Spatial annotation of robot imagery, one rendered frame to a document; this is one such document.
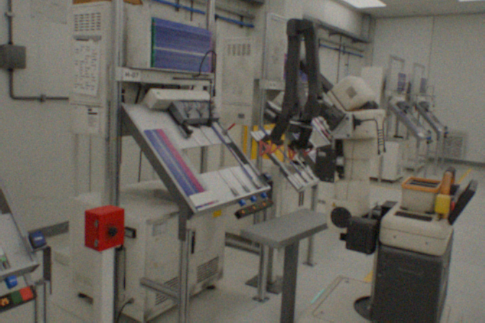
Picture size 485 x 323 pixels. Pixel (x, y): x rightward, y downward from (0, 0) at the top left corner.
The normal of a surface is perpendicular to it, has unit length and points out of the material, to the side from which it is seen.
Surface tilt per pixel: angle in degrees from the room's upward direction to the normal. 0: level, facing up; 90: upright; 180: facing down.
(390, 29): 90
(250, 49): 90
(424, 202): 92
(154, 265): 90
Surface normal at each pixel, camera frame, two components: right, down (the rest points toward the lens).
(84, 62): -0.58, 0.07
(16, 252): 0.64, -0.60
